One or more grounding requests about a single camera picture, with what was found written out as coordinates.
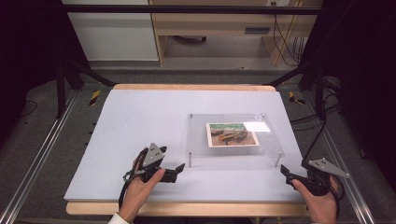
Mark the clear acrylic photo frame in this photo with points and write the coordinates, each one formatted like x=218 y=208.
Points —
x=199 y=140

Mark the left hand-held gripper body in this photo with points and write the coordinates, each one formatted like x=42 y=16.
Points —
x=152 y=155

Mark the dark curtain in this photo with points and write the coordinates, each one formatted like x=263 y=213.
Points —
x=28 y=46
x=364 y=62

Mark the yellow clamp left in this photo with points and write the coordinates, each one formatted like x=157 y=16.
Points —
x=94 y=97

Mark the black metal stand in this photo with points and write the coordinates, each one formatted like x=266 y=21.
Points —
x=60 y=87
x=319 y=90

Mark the black horizontal frame bar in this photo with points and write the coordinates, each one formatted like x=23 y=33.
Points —
x=186 y=9

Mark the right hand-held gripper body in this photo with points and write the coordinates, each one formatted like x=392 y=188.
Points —
x=320 y=174

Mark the printed photo with white border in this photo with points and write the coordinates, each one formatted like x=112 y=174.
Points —
x=232 y=135

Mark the yellow clamp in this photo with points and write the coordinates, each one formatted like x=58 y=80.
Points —
x=294 y=98
x=94 y=97

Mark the light wooden desk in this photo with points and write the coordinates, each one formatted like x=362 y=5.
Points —
x=218 y=21

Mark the grey table mat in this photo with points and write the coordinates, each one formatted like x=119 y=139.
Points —
x=140 y=118

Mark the wooden table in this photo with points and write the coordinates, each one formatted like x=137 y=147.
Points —
x=186 y=209

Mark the yellow clamp right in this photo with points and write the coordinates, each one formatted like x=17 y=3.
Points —
x=294 y=98

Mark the person's right hand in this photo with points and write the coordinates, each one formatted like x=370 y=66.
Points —
x=322 y=208

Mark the person's left hand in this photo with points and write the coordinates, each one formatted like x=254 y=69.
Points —
x=138 y=193

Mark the aluminium floor rail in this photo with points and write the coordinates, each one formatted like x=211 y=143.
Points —
x=342 y=161
x=40 y=146

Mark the white cabinet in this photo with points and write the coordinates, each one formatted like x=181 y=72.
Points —
x=112 y=34

